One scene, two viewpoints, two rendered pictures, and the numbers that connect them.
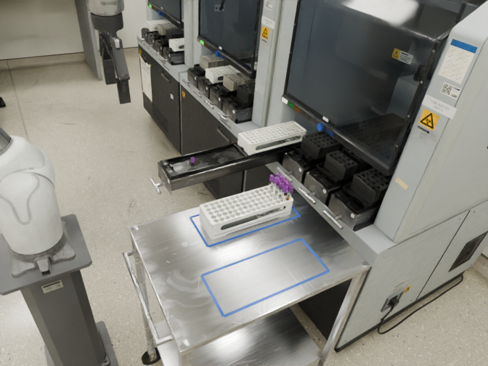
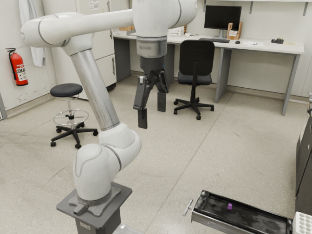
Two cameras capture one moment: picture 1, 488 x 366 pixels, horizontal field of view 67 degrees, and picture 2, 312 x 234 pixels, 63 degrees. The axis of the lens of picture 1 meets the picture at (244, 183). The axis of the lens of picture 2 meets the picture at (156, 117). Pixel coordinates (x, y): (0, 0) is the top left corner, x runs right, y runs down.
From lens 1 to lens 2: 0.68 m
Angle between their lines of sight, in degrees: 52
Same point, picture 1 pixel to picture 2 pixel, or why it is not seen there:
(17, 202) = (78, 161)
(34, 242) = (80, 191)
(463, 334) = not seen: outside the picture
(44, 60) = (256, 92)
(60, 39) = (272, 82)
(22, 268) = (74, 201)
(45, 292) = (81, 225)
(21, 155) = (113, 136)
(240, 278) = not seen: outside the picture
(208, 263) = not seen: outside the picture
